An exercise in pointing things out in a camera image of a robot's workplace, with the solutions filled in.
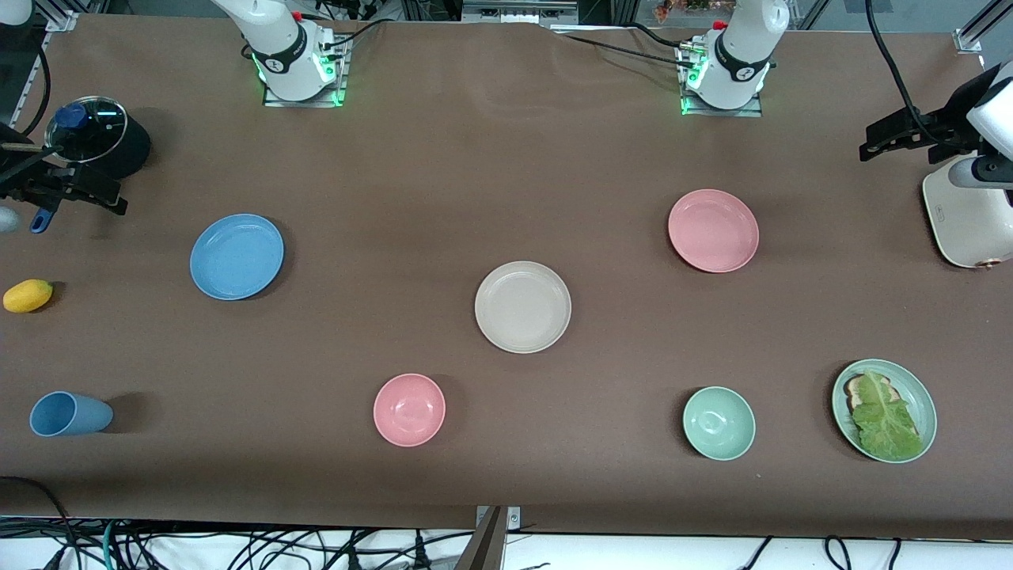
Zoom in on blue plate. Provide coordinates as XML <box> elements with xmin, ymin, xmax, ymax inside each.
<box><xmin>190</xmin><ymin>214</ymin><xmax>285</xmax><ymax>301</ymax></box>

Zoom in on pink plate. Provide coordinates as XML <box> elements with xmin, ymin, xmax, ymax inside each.
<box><xmin>668</xmin><ymin>188</ymin><xmax>760</xmax><ymax>274</ymax></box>

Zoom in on glass lid blue knob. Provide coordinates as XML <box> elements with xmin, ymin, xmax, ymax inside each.
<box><xmin>45</xmin><ymin>97</ymin><xmax>128</xmax><ymax>164</ymax></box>

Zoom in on cream toaster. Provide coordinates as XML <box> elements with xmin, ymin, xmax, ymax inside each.
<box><xmin>922</xmin><ymin>154</ymin><xmax>1013</xmax><ymax>270</ymax></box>

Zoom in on yellow lemon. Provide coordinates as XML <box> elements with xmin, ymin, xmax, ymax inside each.
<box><xmin>3</xmin><ymin>279</ymin><xmax>54</xmax><ymax>314</ymax></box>

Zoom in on blue cup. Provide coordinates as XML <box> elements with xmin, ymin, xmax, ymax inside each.
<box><xmin>30</xmin><ymin>392</ymin><xmax>114</xmax><ymax>437</ymax></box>

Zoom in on toasted bread slice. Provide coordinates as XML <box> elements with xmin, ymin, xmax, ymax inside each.
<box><xmin>844</xmin><ymin>374</ymin><xmax>899</xmax><ymax>412</ymax></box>

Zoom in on green plate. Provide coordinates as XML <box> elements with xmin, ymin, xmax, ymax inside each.
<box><xmin>832</xmin><ymin>359</ymin><xmax>938</xmax><ymax>464</ymax></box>

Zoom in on orange pink flowers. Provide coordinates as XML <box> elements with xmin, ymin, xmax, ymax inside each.
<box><xmin>653</xmin><ymin>0</ymin><xmax>737</xmax><ymax>21</ymax></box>

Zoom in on green lettuce leaf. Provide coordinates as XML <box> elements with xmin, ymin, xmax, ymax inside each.
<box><xmin>851</xmin><ymin>369</ymin><xmax>923</xmax><ymax>462</ymax></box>

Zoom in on small green bowl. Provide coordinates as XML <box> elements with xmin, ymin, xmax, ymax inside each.
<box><xmin>683</xmin><ymin>386</ymin><xmax>757</xmax><ymax>462</ymax></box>

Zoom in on small pink bowl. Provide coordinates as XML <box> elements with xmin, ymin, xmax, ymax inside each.
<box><xmin>374</xmin><ymin>374</ymin><xmax>446</xmax><ymax>447</ymax></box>

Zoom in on beige plate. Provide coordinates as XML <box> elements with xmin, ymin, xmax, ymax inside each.
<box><xmin>475</xmin><ymin>261</ymin><xmax>572</xmax><ymax>354</ymax></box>

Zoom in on grey metal box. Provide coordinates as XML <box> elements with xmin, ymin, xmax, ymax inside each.
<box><xmin>461</xmin><ymin>0</ymin><xmax>579</xmax><ymax>25</ymax></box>

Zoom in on black pot blue handle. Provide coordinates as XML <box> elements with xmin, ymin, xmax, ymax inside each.
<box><xmin>30</xmin><ymin>95</ymin><xmax>151</xmax><ymax>234</ymax></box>

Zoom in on aluminium frame profile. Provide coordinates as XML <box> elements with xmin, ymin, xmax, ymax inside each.
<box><xmin>954</xmin><ymin>0</ymin><xmax>1013</xmax><ymax>56</ymax></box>
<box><xmin>14</xmin><ymin>8</ymin><xmax>80</xmax><ymax>129</ymax></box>

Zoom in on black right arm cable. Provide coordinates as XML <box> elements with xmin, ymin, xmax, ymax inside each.
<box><xmin>20</xmin><ymin>44</ymin><xmax>53</xmax><ymax>135</ymax></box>

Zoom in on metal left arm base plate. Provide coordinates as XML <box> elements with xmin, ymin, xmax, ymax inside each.
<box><xmin>681</xmin><ymin>46</ymin><xmax>763</xmax><ymax>118</ymax></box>

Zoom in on black base cable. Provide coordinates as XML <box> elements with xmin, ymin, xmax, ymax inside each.
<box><xmin>554</xmin><ymin>32</ymin><xmax>691</xmax><ymax>67</ymax></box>
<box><xmin>321</xmin><ymin>17</ymin><xmax>396</xmax><ymax>50</ymax></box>
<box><xmin>625</xmin><ymin>22</ymin><xmax>699</xmax><ymax>48</ymax></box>

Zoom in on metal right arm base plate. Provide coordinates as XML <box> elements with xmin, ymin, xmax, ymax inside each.
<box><xmin>264</xmin><ymin>36</ymin><xmax>347</xmax><ymax>108</ymax></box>

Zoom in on dark brown post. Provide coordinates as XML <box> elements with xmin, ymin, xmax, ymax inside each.
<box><xmin>455</xmin><ymin>507</ymin><xmax>507</xmax><ymax>570</ymax></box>

